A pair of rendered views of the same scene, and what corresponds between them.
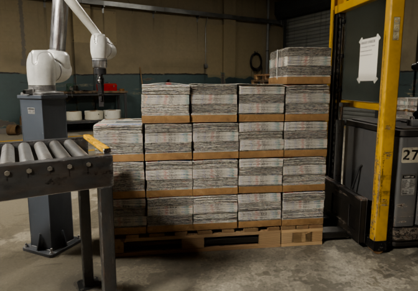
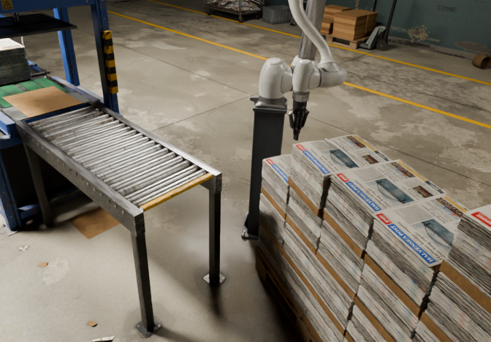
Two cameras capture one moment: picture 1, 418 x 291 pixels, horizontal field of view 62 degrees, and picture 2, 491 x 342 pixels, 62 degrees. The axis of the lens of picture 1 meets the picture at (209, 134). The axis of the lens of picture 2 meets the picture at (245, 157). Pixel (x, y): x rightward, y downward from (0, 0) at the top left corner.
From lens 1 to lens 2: 195 cm
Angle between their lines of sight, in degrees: 70
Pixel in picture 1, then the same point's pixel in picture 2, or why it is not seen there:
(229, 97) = (360, 222)
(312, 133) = not seen: outside the picture
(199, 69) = not seen: outside the picture
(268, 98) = (406, 266)
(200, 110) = (332, 212)
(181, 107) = (316, 194)
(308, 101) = (466, 330)
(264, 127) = (391, 299)
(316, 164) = not seen: outside the picture
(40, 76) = (262, 88)
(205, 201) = (317, 308)
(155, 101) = (299, 170)
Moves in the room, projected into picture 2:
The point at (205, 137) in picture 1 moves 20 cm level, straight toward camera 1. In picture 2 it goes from (330, 245) to (288, 254)
